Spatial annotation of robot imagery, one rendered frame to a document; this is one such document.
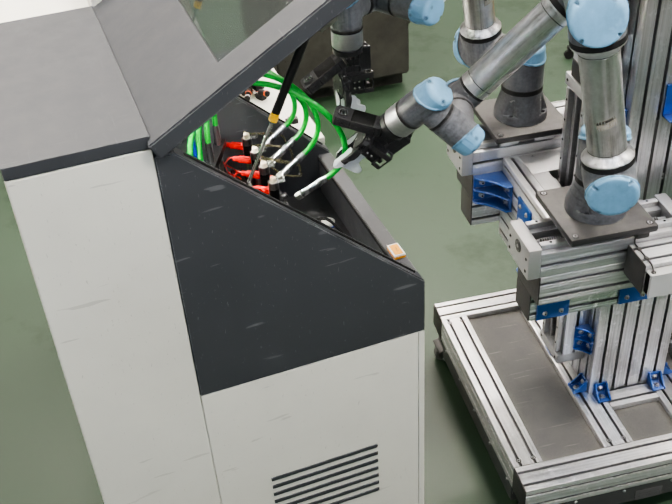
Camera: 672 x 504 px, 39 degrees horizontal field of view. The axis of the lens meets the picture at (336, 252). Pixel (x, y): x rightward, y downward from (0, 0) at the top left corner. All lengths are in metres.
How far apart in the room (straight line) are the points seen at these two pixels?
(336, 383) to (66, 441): 1.27
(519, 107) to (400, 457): 1.03
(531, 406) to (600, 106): 1.24
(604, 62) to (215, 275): 0.92
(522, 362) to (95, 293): 1.60
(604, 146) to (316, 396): 0.92
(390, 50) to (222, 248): 3.12
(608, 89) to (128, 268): 1.06
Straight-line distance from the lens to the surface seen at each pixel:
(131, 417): 2.31
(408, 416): 2.62
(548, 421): 3.03
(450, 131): 2.12
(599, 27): 1.99
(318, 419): 2.49
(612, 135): 2.14
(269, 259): 2.11
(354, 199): 2.61
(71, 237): 1.97
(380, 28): 4.99
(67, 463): 3.35
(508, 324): 3.34
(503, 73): 2.20
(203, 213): 2.00
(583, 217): 2.38
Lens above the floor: 2.41
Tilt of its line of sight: 37 degrees down
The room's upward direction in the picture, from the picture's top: 4 degrees counter-clockwise
